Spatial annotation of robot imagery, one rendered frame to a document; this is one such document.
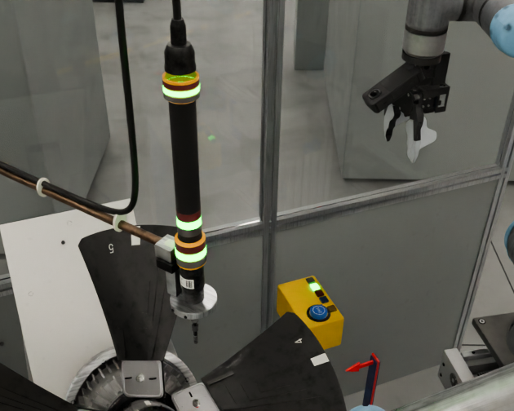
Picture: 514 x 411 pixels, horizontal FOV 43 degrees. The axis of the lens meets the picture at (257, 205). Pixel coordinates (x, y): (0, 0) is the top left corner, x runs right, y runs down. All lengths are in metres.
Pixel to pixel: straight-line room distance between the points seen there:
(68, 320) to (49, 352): 0.07
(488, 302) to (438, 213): 1.12
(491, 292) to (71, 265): 2.39
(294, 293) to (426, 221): 0.79
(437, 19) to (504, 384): 0.62
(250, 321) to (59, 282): 0.92
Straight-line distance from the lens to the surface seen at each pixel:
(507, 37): 1.09
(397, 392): 2.80
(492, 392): 0.96
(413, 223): 2.21
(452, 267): 2.47
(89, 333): 1.36
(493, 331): 1.62
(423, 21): 1.21
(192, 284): 0.94
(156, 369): 1.14
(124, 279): 1.15
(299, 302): 1.54
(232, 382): 1.20
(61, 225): 1.36
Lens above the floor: 2.14
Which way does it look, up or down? 35 degrees down
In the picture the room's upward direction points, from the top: 1 degrees clockwise
